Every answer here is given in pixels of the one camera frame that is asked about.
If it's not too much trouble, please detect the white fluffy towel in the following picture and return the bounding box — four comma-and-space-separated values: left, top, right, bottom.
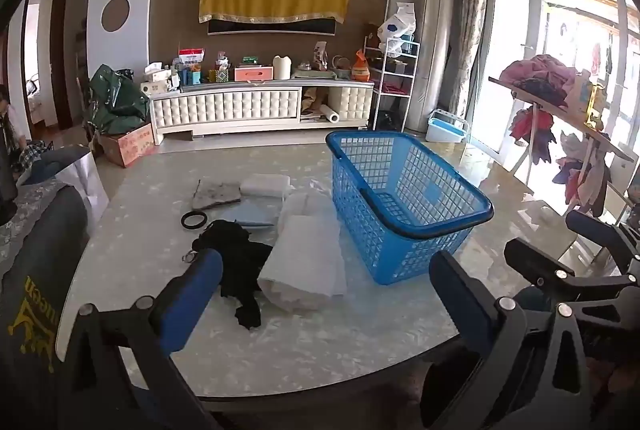
278, 190, 338, 234

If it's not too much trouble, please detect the clothes drying rack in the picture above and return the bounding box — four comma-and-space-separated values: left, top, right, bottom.
489, 54, 636, 217

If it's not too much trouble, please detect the silver paper bag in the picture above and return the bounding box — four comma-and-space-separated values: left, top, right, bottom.
17, 145, 108, 236

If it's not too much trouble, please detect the white plastic jug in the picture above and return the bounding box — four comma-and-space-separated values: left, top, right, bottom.
272, 56, 292, 80

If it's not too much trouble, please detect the black rubber ring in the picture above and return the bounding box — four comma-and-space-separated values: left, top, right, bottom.
180, 209, 210, 231

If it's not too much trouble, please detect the green plastic bag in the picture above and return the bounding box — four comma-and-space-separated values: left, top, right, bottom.
87, 64, 150, 137

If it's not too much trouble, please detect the white textured foam sheet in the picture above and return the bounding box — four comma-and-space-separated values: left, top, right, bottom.
257, 216, 346, 312

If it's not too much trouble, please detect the light blue cloth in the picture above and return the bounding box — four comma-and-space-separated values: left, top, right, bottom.
217, 203, 276, 230

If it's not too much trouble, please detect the white metal shelf rack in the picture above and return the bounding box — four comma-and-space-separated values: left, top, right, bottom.
364, 35, 421, 132

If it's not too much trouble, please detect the standing air conditioner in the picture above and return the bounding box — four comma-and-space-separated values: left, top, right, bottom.
406, 0, 454, 133

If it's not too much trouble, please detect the dark grey chair back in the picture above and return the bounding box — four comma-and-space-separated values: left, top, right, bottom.
1, 180, 88, 429

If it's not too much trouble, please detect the blue plastic laundry basket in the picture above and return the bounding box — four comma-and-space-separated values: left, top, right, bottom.
326, 130, 494, 285

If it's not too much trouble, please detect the white plastic bag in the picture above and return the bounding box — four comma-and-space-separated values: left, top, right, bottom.
378, 2, 416, 58

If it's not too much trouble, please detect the orange bag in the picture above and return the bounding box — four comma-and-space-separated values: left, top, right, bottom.
350, 50, 370, 83

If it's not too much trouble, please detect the patterned curtain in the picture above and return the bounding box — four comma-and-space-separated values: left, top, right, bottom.
447, 0, 490, 118

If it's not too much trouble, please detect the black plush toy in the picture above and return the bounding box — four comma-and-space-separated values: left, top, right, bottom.
191, 220, 272, 330

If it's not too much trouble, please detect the light blue storage bin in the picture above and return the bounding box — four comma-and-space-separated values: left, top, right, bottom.
425, 109, 470, 143

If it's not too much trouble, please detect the pink drawer box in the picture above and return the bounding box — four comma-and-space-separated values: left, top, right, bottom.
234, 65, 273, 83

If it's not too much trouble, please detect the paper towel roll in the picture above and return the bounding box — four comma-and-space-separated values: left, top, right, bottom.
320, 104, 340, 124

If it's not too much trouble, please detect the grey fuzzy mat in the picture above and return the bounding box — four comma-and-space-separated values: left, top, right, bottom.
191, 179, 242, 211

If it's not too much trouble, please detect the white tufted TV cabinet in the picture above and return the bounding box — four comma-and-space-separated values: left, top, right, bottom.
150, 78, 373, 145

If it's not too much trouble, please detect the cardboard box red print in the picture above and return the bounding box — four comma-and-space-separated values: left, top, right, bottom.
98, 124, 155, 168

